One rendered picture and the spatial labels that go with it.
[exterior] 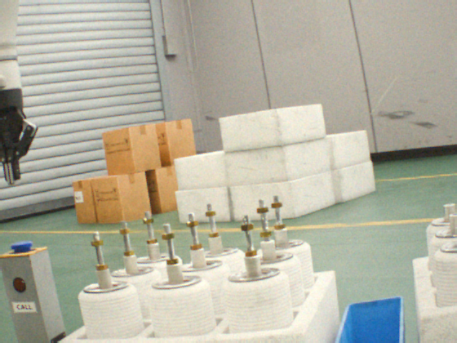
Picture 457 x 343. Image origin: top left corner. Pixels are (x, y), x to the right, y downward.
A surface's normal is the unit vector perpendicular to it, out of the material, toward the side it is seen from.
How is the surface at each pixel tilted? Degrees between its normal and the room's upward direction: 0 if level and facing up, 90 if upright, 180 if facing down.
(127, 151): 90
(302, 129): 90
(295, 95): 90
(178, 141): 90
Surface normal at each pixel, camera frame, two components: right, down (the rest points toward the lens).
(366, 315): -0.24, 0.05
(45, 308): 0.96, -0.14
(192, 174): -0.65, 0.14
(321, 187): 0.76, -0.08
